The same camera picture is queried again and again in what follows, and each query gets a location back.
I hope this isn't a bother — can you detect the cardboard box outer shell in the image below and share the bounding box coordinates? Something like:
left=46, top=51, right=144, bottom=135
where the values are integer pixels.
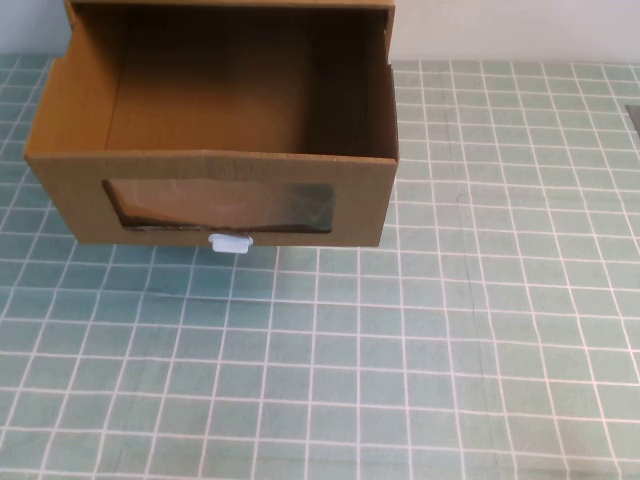
left=63, top=0, right=397, bottom=67

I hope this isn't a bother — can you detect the white plastic drawer handle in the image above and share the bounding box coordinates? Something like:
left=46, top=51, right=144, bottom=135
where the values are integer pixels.
left=208, top=233, right=256, bottom=255

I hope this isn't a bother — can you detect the cardboard drawer with window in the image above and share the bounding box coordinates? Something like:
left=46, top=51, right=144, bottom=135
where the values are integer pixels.
left=23, top=4, right=400, bottom=247

